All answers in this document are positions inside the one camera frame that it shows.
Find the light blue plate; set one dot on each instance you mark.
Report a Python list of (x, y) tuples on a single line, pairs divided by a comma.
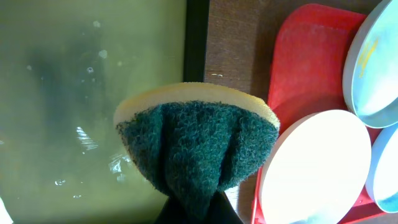
[(381, 184)]

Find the yellow green scrub sponge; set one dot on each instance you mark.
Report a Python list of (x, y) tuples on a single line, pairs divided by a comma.
[(192, 140)]

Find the cream white plate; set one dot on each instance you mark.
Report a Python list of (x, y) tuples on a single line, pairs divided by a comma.
[(317, 169)]

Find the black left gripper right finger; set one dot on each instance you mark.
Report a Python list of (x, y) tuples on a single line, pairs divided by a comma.
[(221, 212)]

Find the red plastic tray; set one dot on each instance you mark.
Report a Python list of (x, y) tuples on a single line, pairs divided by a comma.
[(306, 78)]

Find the mint green plate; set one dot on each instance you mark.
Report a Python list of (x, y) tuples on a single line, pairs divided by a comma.
[(370, 71)]

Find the black tray with soapy water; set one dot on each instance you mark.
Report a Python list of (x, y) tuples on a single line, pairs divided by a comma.
[(65, 67)]

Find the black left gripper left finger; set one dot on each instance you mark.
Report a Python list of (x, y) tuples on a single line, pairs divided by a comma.
[(172, 213)]

